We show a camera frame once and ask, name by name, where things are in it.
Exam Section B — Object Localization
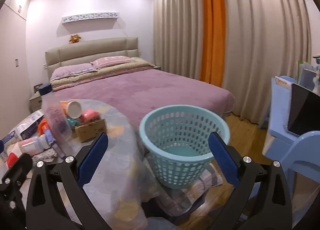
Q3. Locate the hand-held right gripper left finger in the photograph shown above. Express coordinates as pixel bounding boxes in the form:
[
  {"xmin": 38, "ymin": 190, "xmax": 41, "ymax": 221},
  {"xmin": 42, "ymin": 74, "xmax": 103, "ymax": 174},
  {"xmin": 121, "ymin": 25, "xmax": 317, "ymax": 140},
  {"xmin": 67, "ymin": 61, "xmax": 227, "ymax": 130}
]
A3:
[{"xmin": 26, "ymin": 132, "xmax": 110, "ymax": 230}]

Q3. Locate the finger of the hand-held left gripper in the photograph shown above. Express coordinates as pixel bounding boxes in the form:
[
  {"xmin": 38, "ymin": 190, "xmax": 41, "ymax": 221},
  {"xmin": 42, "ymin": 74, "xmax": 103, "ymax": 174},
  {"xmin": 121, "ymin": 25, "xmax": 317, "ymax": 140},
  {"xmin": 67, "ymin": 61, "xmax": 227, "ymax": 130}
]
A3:
[{"xmin": 0, "ymin": 154, "xmax": 33, "ymax": 230}]

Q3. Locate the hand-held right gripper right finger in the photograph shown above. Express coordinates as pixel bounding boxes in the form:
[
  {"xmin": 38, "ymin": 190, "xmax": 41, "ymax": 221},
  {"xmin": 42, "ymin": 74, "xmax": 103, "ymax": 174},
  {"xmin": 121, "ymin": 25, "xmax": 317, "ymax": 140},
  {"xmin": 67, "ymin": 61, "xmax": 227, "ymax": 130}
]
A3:
[{"xmin": 209, "ymin": 132, "xmax": 293, "ymax": 230}]

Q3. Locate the teal plastic basket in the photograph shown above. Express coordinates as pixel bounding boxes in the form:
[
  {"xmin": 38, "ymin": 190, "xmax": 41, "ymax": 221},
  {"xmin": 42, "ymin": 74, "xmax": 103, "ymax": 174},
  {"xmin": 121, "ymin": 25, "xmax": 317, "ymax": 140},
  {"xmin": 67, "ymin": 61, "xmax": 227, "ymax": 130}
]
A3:
[{"xmin": 139, "ymin": 105, "xmax": 230, "ymax": 190}]

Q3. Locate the red and white packet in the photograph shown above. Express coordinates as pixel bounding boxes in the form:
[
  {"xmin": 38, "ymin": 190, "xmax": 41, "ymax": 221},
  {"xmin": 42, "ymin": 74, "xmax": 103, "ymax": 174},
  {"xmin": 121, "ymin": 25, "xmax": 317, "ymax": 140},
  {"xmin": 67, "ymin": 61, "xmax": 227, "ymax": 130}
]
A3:
[{"xmin": 0, "ymin": 142, "xmax": 23, "ymax": 168}]

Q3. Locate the patterned grey tablecloth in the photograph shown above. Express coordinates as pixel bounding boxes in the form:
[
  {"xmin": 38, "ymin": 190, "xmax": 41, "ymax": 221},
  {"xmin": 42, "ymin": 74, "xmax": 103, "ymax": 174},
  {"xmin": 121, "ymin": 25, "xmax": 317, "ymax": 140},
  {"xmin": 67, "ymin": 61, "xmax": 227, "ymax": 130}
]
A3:
[{"xmin": 20, "ymin": 99, "xmax": 163, "ymax": 230}]

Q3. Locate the small cardboard box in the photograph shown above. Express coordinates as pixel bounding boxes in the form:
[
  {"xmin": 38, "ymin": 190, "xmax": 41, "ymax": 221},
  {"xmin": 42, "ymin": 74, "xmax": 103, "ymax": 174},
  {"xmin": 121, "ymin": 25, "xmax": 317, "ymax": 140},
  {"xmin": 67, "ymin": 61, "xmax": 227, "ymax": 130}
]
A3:
[{"xmin": 74, "ymin": 118, "xmax": 107, "ymax": 143}]

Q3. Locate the white and pink bottle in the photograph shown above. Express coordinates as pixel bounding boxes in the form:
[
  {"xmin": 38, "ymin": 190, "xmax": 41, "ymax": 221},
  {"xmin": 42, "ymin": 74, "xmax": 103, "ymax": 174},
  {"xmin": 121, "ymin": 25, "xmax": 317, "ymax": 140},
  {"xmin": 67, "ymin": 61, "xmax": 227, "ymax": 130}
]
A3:
[{"xmin": 20, "ymin": 134, "xmax": 52, "ymax": 155}]

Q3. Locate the grey patterned cloth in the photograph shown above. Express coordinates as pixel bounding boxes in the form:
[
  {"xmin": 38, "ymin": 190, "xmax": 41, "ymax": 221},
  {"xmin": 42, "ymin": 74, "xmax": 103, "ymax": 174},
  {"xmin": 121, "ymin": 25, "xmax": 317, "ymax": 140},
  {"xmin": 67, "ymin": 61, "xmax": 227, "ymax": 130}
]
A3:
[{"xmin": 32, "ymin": 148, "xmax": 61, "ymax": 163}]

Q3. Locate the white carton box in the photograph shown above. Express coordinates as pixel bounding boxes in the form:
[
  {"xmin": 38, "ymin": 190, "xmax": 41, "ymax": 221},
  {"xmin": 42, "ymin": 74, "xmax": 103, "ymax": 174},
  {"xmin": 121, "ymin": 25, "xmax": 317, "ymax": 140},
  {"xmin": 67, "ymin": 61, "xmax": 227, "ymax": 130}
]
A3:
[{"xmin": 0, "ymin": 130, "xmax": 21, "ymax": 147}]

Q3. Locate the purple patterned box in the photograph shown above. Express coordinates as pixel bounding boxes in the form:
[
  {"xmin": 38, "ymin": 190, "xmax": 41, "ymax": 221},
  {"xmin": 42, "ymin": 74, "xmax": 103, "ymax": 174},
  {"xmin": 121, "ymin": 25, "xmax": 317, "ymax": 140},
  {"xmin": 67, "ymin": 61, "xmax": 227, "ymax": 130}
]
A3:
[{"xmin": 45, "ymin": 132, "xmax": 63, "ymax": 158}]

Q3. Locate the pink soft item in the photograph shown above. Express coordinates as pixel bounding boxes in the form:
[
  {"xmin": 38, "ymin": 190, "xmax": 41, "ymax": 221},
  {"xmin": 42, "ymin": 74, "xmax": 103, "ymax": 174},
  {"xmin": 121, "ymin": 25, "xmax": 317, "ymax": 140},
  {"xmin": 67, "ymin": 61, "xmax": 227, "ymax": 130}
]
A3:
[{"xmin": 80, "ymin": 110, "xmax": 100, "ymax": 123}]

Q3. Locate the white and blue packet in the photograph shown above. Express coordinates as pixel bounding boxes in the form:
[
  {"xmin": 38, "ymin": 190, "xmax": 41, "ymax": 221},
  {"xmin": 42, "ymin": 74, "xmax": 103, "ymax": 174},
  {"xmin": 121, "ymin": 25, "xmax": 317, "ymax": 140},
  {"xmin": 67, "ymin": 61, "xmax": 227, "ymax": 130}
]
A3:
[{"xmin": 16, "ymin": 110, "xmax": 45, "ymax": 140}]

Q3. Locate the orange cloth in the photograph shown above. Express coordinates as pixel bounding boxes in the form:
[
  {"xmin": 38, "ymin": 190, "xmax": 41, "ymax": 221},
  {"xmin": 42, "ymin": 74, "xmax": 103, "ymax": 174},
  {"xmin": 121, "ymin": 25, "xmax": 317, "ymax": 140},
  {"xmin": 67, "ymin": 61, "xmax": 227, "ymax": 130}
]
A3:
[{"xmin": 37, "ymin": 117, "xmax": 52, "ymax": 135}]

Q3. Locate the patterned cushion under basket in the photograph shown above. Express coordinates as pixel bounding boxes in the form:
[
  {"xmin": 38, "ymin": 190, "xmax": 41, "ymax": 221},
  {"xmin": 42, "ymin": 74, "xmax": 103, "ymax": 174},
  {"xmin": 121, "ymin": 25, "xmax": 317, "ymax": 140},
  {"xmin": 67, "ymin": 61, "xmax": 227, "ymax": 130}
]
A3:
[{"xmin": 147, "ymin": 160, "xmax": 223, "ymax": 217}]

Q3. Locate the orange white tube bottle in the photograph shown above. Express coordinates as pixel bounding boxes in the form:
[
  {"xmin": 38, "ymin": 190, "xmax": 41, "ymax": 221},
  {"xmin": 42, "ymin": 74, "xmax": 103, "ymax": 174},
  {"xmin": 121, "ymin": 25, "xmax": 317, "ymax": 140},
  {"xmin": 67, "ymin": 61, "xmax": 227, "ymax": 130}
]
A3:
[{"xmin": 60, "ymin": 100, "xmax": 82, "ymax": 118}]

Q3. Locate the clear bottle with blue cap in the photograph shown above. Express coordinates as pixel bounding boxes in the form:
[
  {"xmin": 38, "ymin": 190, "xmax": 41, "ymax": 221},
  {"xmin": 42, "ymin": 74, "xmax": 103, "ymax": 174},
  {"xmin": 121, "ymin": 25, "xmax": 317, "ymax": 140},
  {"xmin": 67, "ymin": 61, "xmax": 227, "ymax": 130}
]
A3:
[{"xmin": 38, "ymin": 83, "xmax": 74, "ymax": 158}]

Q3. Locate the light blue plastic chair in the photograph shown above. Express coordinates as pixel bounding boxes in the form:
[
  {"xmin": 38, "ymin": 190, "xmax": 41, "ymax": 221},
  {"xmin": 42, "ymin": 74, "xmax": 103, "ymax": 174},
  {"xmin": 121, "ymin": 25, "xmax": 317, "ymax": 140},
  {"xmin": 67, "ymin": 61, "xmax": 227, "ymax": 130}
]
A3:
[
  {"xmin": 259, "ymin": 76, "xmax": 304, "ymax": 158},
  {"xmin": 285, "ymin": 131, "xmax": 320, "ymax": 210}
]

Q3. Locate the beige nightstand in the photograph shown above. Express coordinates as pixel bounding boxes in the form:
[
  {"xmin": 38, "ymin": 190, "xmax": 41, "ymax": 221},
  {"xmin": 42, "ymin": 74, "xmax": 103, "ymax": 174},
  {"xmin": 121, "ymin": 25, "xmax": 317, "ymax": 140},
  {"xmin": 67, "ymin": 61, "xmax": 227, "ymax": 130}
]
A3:
[{"xmin": 29, "ymin": 94, "xmax": 43, "ymax": 114}]

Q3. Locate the purple bed blanket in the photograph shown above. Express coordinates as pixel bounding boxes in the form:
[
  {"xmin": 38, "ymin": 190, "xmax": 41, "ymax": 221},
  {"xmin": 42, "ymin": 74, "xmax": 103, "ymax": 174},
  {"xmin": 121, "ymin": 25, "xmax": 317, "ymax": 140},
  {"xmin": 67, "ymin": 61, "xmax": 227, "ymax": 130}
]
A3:
[{"xmin": 50, "ymin": 69, "xmax": 235, "ymax": 130}]

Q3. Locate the beige quilt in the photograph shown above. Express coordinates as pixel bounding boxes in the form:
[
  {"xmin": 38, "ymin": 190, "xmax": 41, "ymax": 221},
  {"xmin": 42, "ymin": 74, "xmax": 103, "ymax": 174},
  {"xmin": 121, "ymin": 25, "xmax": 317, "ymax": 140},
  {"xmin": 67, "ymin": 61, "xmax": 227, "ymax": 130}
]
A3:
[{"xmin": 50, "ymin": 58, "xmax": 160, "ymax": 88}]

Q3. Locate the purple pillow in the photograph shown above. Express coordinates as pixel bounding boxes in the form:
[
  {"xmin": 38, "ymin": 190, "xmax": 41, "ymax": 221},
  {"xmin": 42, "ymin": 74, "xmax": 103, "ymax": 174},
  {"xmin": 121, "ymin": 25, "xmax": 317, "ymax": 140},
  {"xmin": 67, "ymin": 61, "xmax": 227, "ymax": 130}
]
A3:
[{"xmin": 50, "ymin": 63, "xmax": 98, "ymax": 81}]

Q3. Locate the dark tablet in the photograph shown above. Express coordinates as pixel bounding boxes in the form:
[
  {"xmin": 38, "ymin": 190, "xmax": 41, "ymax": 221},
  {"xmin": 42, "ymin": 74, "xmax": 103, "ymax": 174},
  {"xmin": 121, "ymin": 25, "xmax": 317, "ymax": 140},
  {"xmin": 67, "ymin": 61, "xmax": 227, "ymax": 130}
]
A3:
[{"xmin": 287, "ymin": 83, "xmax": 320, "ymax": 137}]

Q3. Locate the pink pillow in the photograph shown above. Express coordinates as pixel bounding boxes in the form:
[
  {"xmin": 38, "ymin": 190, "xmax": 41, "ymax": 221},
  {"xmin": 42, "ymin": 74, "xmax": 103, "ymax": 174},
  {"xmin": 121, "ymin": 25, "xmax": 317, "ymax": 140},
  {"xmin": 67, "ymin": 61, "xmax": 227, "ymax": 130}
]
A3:
[{"xmin": 90, "ymin": 56, "xmax": 137, "ymax": 69}]

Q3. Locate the beige padded headboard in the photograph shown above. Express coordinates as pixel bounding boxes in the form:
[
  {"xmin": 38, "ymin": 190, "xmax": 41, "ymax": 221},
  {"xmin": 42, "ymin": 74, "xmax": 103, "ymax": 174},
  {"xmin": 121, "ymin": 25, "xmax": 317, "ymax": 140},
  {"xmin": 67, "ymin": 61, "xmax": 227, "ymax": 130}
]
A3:
[{"xmin": 45, "ymin": 37, "xmax": 139, "ymax": 76}]

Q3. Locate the beige curtain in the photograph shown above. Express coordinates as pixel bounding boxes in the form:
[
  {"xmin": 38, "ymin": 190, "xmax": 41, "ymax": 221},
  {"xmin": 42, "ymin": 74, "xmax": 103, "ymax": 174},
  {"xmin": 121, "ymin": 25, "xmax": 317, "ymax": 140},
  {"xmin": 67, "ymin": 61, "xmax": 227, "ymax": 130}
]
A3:
[
  {"xmin": 152, "ymin": 0, "xmax": 208, "ymax": 82},
  {"xmin": 220, "ymin": 0, "xmax": 312, "ymax": 124}
]

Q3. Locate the orange curtain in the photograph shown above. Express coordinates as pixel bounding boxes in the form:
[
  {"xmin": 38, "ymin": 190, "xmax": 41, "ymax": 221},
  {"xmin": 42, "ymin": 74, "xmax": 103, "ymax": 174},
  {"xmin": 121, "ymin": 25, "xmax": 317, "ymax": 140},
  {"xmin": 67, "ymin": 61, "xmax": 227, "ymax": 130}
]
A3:
[{"xmin": 199, "ymin": 0, "xmax": 227, "ymax": 87}]

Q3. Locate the white wardrobe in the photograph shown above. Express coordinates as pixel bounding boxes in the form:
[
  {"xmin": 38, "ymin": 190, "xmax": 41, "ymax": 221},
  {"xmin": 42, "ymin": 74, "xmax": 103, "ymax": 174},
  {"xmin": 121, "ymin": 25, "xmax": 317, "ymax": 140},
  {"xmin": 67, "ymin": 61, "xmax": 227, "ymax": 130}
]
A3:
[{"xmin": 0, "ymin": 0, "xmax": 32, "ymax": 23}]

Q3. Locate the white wall shelf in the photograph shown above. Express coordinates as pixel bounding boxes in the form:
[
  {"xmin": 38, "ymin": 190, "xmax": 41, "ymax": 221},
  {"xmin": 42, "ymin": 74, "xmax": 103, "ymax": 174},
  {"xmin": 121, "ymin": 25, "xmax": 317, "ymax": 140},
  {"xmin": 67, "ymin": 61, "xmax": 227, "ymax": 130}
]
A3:
[{"xmin": 62, "ymin": 11, "xmax": 119, "ymax": 24}]

